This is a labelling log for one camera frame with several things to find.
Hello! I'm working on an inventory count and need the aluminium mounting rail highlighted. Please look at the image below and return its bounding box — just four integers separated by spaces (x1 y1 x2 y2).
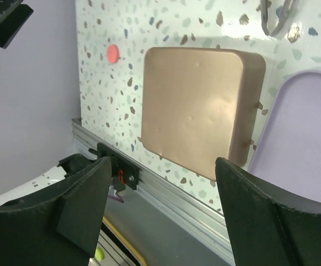
71 119 235 265

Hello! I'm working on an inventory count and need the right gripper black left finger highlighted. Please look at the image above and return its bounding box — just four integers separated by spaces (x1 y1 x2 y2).
0 157 112 265

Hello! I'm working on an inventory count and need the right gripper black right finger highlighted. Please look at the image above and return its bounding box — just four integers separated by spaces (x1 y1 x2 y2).
215 157 321 265

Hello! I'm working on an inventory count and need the lilac plastic tray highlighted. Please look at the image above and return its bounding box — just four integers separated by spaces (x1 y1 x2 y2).
248 70 321 202

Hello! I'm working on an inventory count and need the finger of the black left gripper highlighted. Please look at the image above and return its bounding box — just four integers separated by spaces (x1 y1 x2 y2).
0 0 34 49

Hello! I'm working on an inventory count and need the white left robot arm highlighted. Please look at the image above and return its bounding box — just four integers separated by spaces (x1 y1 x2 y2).
0 1 81 195

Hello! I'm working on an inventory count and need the pink round cookie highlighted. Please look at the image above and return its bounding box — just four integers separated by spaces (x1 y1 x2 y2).
107 44 120 64

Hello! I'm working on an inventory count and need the rose gold tin lid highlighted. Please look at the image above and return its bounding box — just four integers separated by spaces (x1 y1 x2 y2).
141 47 266 180

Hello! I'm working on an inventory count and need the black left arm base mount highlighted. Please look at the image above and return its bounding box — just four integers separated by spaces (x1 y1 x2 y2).
88 142 139 192

